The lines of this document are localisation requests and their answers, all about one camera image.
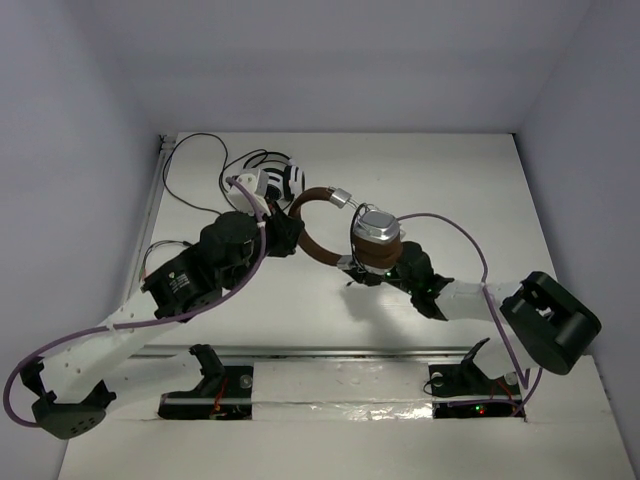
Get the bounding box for silver foil strip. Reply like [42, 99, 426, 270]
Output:
[251, 360, 433, 422]

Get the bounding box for purple cable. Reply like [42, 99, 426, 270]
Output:
[2, 176, 271, 426]
[397, 212, 543, 418]

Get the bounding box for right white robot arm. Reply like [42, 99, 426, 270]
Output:
[338, 241, 602, 393]

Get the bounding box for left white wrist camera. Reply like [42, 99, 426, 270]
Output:
[227, 169, 270, 215]

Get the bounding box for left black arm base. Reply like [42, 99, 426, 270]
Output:
[157, 344, 254, 421]

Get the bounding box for aluminium rail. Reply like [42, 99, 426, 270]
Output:
[134, 345, 481, 359]

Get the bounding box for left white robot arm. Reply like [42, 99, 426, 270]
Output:
[18, 205, 304, 440]

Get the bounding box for thin coloured wires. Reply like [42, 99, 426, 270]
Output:
[138, 239, 201, 286]

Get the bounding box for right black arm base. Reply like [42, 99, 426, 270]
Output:
[423, 338, 524, 420]

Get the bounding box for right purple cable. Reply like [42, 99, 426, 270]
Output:
[397, 212, 543, 418]

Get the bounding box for white black headphones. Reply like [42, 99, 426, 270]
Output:
[242, 151, 306, 203]

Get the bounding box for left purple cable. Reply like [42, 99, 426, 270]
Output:
[2, 176, 271, 426]

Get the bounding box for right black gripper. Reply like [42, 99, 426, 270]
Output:
[343, 240, 417, 295]

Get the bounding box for brown silver headphones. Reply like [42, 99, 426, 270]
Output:
[289, 187, 403, 270]

